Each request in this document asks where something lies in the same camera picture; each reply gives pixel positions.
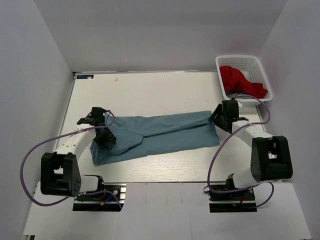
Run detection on blue-grey t-shirt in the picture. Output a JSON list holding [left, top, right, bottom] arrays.
[[90, 110, 220, 167]]

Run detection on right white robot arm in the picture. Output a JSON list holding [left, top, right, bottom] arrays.
[[207, 99, 294, 200]]

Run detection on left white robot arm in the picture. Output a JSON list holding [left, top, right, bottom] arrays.
[[40, 107, 117, 200]]

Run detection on grey t-shirt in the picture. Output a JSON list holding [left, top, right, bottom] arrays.
[[224, 91, 249, 100]]

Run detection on red t-shirt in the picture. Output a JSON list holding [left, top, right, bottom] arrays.
[[219, 66, 268, 99]]

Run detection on white plastic basket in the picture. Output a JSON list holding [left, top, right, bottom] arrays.
[[215, 55, 273, 102]]

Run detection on blue label sticker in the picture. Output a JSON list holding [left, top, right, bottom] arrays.
[[76, 74, 94, 80]]

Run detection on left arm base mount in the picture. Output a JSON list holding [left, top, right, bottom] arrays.
[[72, 183, 127, 212]]

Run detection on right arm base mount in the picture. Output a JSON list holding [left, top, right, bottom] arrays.
[[203, 186, 257, 213]]

